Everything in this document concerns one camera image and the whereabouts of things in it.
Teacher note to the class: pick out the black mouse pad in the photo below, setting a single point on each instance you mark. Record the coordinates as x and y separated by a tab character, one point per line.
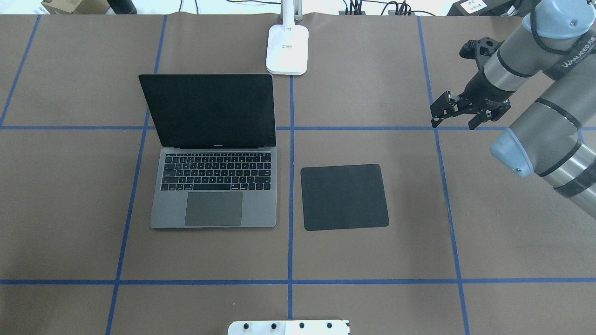
343	197

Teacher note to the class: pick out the brown cardboard box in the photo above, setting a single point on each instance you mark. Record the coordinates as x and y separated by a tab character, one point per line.
99	7

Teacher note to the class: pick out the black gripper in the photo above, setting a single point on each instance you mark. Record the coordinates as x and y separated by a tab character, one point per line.
484	94

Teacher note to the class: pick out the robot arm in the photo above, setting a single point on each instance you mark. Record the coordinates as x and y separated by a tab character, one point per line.
557	38

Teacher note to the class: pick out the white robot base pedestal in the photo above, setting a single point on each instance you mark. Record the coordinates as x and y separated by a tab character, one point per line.
290	327

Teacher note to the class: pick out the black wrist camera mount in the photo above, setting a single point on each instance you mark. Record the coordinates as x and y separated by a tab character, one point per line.
479	49

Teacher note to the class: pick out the grey laptop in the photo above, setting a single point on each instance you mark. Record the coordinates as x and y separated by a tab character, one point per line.
218	163

